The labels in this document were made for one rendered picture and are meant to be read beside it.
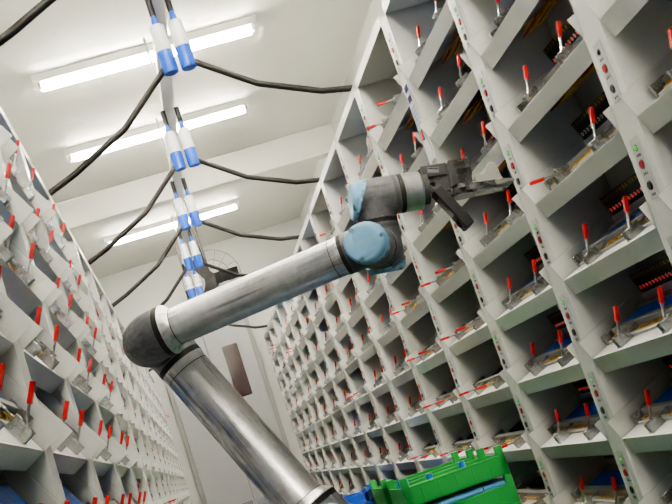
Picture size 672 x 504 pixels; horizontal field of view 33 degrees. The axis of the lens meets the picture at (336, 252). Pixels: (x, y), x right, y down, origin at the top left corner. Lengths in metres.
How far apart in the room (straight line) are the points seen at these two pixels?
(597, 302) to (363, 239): 0.72
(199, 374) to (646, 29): 1.23
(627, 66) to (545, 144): 0.70
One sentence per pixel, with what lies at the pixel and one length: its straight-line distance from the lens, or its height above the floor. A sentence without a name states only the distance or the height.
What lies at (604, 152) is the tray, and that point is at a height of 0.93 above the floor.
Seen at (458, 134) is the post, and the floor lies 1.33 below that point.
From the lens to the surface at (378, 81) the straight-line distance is 4.40.
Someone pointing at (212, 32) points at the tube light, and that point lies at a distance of 6.47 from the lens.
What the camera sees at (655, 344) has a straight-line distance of 2.51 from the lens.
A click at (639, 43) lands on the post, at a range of 2.30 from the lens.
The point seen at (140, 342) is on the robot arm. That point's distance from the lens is 2.58.
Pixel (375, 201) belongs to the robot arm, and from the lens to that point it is 2.57.
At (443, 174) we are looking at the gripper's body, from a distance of 2.64.
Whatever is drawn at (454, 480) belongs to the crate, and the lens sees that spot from 3.18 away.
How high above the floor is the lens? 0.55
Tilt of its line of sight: 9 degrees up
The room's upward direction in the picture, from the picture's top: 19 degrees counter-clockwise
